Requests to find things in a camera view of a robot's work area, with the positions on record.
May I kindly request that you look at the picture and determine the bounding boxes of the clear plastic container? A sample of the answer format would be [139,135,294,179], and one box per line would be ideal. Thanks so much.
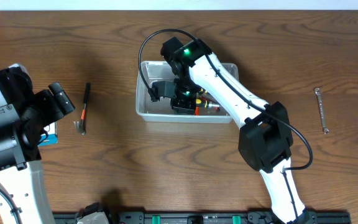
[135,61,232,123]

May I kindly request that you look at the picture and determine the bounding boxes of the small claw hammer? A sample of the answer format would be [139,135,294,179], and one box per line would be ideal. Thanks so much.
[73,83,91,135]

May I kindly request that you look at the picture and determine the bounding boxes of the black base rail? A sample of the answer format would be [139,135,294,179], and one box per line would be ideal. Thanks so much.
[52,202,352,224]

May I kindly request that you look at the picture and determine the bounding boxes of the stubby yellow black screwdriver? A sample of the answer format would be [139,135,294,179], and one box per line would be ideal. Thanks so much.
[196,98,221,112]

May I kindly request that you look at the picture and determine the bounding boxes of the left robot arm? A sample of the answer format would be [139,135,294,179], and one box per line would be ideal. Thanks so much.
[0,63,75,223]

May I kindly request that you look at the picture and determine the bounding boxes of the small silver wrench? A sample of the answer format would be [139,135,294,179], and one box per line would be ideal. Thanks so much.
[314,87,329,134]

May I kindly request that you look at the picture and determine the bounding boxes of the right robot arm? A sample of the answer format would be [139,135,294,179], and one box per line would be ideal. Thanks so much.
[158,37,306,223]

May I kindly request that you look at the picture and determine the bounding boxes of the blue white screwdriver box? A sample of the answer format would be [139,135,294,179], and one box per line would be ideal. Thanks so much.
[39,122,58,146]

